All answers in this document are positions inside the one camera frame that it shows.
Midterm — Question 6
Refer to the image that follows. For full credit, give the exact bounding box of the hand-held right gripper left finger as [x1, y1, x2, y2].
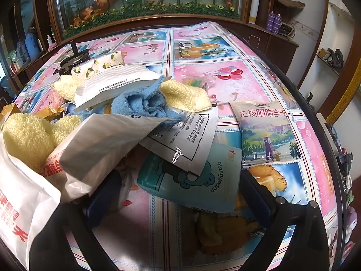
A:
[30, 171, 136, 271]

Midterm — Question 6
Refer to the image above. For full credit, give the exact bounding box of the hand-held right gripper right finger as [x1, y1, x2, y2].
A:
[240, 169, 336, 271]

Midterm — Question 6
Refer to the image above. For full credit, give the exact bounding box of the white plastic bag red print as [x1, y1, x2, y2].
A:
[0, 114, 181, 262]

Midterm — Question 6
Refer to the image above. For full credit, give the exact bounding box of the teal bear print tissue pack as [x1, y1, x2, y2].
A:
[137, 142, 243, 213]

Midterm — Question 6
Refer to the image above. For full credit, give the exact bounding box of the snack packet with farmer picture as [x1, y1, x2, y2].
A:
[229, 100, 300, 165]

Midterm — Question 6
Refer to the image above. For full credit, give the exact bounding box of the white printed sachet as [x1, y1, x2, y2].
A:
[139, 108, 218, 176]

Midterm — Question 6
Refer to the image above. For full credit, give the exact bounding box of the large yellow towel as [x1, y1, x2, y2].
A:
[2, 112, 83, 173]

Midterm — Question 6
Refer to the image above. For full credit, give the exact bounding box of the mustard orange packet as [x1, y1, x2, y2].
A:
[36, 106, 67, 119]

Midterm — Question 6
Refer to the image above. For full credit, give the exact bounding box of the blue towel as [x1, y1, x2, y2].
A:
[111, 75, 193, 128]

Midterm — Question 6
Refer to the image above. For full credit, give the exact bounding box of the pink fluffy hair clip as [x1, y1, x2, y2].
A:
[47, 88, 67, 114]

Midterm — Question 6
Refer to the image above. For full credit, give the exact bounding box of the plain white pouch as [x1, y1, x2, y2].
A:
[74, 64, 164, 111]

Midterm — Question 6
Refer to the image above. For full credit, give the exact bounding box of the thick yellow towel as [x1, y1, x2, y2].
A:
[160, 80, 213, 112]

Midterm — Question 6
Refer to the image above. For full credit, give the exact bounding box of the clear bag of colourful bits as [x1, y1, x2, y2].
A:
[180, 73, 217, 91]

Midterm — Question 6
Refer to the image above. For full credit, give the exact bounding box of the lemon print tissue pack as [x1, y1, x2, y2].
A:
[70, 50, 125, 80]

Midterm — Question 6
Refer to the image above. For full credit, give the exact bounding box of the dark wooden cabinet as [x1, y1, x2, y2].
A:
[11, 14, 300, 75]

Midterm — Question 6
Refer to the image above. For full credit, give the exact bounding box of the black tool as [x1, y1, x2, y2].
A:
[326, 48, 345, 69]

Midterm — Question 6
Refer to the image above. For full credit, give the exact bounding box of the blue thermos flask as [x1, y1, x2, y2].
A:
[24, 32, 43, 60]

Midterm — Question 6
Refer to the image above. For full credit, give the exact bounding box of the clear plastic jug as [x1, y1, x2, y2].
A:
[15, 41, 29, 63]

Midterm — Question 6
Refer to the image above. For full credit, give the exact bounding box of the purple spray can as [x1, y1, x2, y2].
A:
[273, 12, 283, 35]
[266, 11, 276, 33]

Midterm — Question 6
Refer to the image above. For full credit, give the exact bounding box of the white rolled poster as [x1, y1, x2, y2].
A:
[250, 0, 269, 25]

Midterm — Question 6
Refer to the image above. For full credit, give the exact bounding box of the aquarium with artificial flowers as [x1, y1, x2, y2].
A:
[46, 0, 255, 39]

